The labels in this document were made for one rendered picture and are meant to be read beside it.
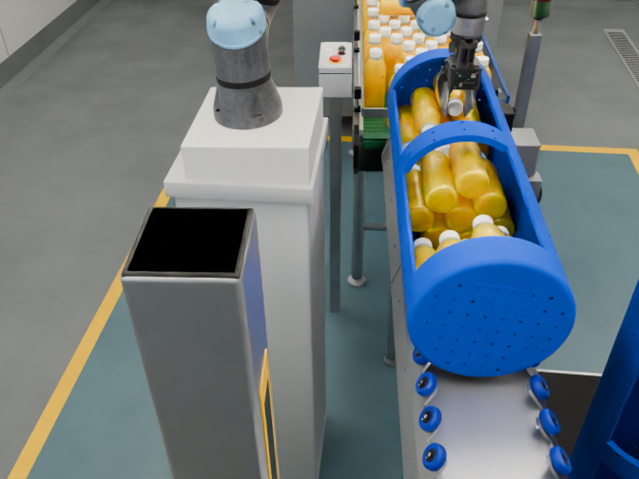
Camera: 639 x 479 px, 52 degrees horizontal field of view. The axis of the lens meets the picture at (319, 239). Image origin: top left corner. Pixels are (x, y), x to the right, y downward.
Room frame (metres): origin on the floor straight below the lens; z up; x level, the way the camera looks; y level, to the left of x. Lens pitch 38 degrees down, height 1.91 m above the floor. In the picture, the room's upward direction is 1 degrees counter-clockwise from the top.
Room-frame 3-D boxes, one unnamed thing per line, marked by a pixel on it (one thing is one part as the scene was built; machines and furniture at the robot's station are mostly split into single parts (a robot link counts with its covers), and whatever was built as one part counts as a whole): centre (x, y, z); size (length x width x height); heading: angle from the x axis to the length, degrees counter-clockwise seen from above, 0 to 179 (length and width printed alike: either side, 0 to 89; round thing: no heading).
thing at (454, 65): (1.43, -0.34, 1.30); 0.09 x 0.08 x 0.12; 177
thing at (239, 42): (1.31, 0.16, 1.40); 0.13 x 0.12 x 0.14; 0
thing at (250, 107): (1.31, 0.15, 1.29); 0.15 x 0.15 x 0.10
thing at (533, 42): (2.10, -0.72, 0.55); 0.04 x 0.04 x 1.10; 87
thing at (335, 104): (1.96, -0.06, 0.50); 0.04 x 0.04 x 1.00; 87
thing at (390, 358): (1.67, -0.27, 0.31); 0.06 x 0.06 x 0.63; 87
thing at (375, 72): (1.99, -0.19, 0.99); 0.07 x 0.07 x 0.19
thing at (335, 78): (1.96, -0.06, 1.05); 0.20 x 0.10 x 0.10; 177
